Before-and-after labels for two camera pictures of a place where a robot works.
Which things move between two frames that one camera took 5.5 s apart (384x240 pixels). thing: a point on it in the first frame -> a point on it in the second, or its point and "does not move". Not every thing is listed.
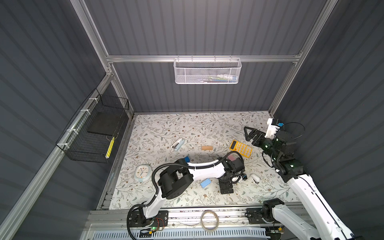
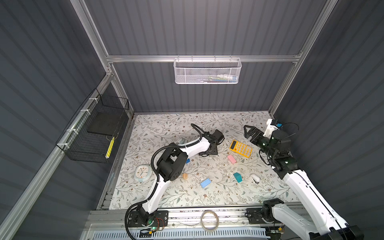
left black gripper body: [226, 186] -> [214, 151]
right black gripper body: [261, 141] does not move
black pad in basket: [105, 123] does not move
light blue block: [205, 182] does not move
